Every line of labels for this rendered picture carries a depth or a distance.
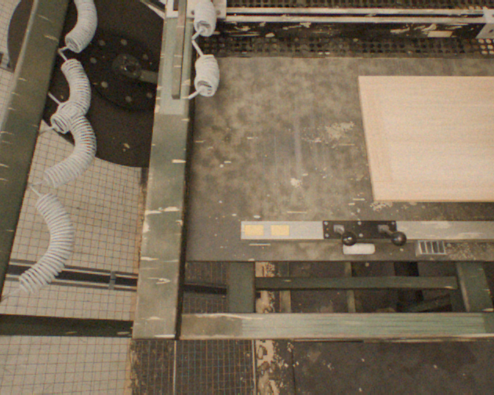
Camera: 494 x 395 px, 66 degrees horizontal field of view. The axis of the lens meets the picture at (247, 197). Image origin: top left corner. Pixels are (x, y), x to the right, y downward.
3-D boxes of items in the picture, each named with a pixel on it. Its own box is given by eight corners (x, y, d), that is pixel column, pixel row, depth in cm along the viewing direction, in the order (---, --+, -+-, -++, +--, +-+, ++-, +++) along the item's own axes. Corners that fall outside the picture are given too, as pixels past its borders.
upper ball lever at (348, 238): (343, 234, 103) (358, 248, 90) (329, 234, 103) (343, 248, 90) (344, 221, 102) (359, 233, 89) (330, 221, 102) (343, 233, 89)
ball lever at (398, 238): (387, 234, 103) (409, 248, 90) (373, 234, 103) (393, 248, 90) (388, 221, 102) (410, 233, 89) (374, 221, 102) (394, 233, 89)
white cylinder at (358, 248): (343, 255, 104) (372, 255, 104) (346, 252, 101) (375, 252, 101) (342, 244, 105) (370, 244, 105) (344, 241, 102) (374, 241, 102)
